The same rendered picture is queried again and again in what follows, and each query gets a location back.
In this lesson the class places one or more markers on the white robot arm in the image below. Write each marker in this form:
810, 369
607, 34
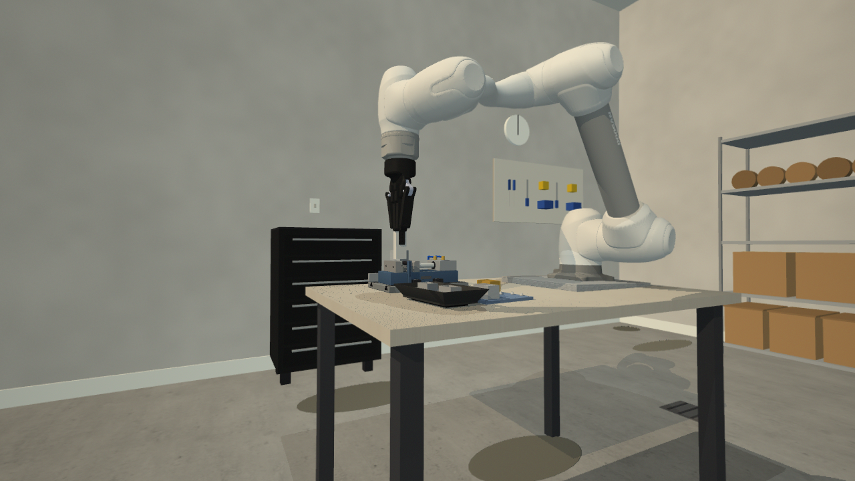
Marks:
581, 80

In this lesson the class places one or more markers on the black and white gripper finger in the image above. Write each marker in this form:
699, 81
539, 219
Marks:
404, 209
391, 204

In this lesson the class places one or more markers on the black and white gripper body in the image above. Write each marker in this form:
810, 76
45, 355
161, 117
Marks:
399, 170

